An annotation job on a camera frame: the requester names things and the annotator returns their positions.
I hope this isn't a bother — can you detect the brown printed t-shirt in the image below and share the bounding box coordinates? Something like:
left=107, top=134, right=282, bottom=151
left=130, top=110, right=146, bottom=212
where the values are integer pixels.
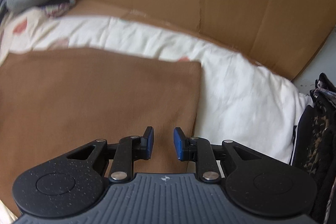
left=1, top=48, right=202, bottom=215

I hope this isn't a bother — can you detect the floral patterned folded cloth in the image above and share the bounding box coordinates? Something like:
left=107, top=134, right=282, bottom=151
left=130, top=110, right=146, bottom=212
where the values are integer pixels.
left=42, top=0, right=76, bottom=18

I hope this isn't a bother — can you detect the cream bear print bedsheet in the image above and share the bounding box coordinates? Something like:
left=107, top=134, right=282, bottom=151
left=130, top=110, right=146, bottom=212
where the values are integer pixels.
left=0, top=7, right=313, bottom=224

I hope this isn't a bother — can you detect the black folded garment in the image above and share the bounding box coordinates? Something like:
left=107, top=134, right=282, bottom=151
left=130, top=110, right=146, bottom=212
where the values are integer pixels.
left=290, top=73, right=335, bottom=223

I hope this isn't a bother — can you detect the white curved board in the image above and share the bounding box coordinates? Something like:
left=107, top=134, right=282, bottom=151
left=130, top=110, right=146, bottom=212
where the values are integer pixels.
left=293, top=30, right=335, bottom=94

